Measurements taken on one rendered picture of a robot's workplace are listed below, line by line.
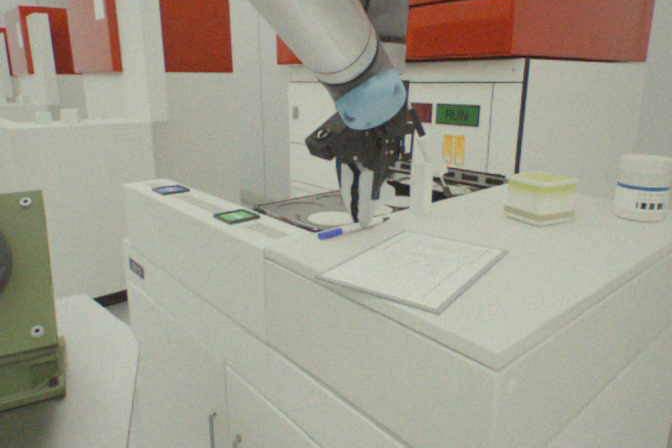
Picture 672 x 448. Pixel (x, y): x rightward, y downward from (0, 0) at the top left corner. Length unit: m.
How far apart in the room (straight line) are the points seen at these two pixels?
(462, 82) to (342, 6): 0.77
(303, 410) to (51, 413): 0.29
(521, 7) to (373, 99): 0.62
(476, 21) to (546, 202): 0.46
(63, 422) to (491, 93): 0.94
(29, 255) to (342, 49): 0.45
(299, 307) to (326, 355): 0.07
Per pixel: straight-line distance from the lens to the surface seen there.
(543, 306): 0.52
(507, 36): 1.05
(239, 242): 0.71
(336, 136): 0.61
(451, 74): 1.18
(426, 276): 0.55
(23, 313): 0.67
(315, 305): 0.59
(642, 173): 0.87
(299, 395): 0.68
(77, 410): 0.66
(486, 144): 1.13
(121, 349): 0.76
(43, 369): 0.69
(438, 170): 0.81
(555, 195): 0.79
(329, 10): 0.41
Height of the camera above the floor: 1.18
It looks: 14 degrees down
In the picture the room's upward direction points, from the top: straight up
